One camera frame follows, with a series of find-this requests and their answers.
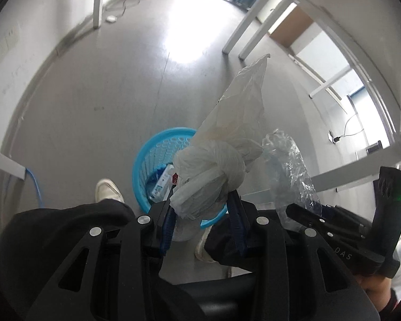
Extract white and blue cardboard box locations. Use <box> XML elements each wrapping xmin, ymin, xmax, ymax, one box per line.
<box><xmin>149</xmin><ymin>164</ymin><xmax>175</xmax><ymax>203</ymax></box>

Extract person's right white shoe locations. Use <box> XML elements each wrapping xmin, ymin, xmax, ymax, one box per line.
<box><xmin>194</xmin><ymin>226</ymin><xmax>218</xmax><ymax>263</ymax></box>

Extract white board edge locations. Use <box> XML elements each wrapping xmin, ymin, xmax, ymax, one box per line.
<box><xmin>0</xmin><ymin>144</ymin><xmax>26</xmax><ymax>177</ymax></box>

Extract clear crinkled plastic wrap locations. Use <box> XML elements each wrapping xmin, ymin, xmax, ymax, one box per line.
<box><xmin>261</xmin><ymin>128</ymin><xmax>322</xmax><ymax>219</ymax></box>

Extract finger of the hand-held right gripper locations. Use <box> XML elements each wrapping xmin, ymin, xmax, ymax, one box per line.
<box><xmin>322</xmin><ymin>205</ymin><xmax>370</xmax><ymax>239</ymax></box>
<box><xmin>285</xmin><ymin>203</ymin><xmax>365</xmax><ymax>242</ymax></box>

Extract person's white shoe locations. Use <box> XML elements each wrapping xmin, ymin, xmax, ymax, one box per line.
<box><xmin>96</xmin><ymin>179</ymin><xmax>125</xmax><ymax>204</ymax></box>
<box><xmin>194</xmin><ymin>226</ymin><xmax>218</xmax><ymax>263</ymax></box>

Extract white table leg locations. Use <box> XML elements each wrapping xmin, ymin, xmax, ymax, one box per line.
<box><xmin>222</xmin><ymin>0</ymin><xmax>279</xmax><ymax>54</ymax></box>
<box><xmin>93</xmin><ymin>0</ymin><xmax>107</xmax><ymax>29</ymax></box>
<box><xmin>239</xmin><ymin>2</ymin><xmax>299</xmax><ymax>61</ymax></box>

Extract brown wooden desk panel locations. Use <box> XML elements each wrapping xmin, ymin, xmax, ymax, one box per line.
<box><xmin>269</xmin><ymin>5</ymin><xmax>315</xmax><ymax>48</ymax></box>

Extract white knotted plastic bag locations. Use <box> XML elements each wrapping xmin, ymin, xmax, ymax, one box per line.
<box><xmin>170</xmin><ymin>53</ymin><xmax>271</xmax><ymax>241</ymax></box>

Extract blue plastic waste basket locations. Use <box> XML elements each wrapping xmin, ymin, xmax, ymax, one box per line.
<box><xmin>133</xmin><ymin>127</ymin><xmax>228</xmax><ymax>228</ymax></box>

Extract white table frame bar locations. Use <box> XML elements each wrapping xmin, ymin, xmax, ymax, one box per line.
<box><xmin>309</xmin><ymin>63</ymin><xmax>352</xmax><ymax>100</ymax></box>

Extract floor power socket with cable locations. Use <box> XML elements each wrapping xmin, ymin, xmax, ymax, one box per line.
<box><xmin>328</xmin><ymin>114</ymin><xmax>365</xmax><ymax>144</ymax></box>

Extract blue cable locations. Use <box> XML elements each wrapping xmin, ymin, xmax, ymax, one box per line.
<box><xmin>26</xmin><ymin>169</ymin><xmax>46</xmax><ymax>210</ymax></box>

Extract person's right hand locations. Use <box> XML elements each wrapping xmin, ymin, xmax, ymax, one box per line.
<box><xmin>356</xmin><ymin>272</ymin><xmax>396</xmax><ymax>313</ymax></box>

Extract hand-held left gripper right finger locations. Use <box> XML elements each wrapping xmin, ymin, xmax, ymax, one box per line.
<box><xmin>227</xmin><ymin>190</ymin><xmax>379</xmax><ymax>321</ymax></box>

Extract person's left white shoe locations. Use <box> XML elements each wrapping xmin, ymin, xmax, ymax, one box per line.
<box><xmin>96</xmin><ymin>179</ymin><xmax>125</xmax><ymax>204</ymax></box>

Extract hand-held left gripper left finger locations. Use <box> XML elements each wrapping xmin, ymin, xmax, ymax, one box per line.
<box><xmin>26</xmin><ymin>204</ymin><xmax>175</xmax><ymax>321</ymax></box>

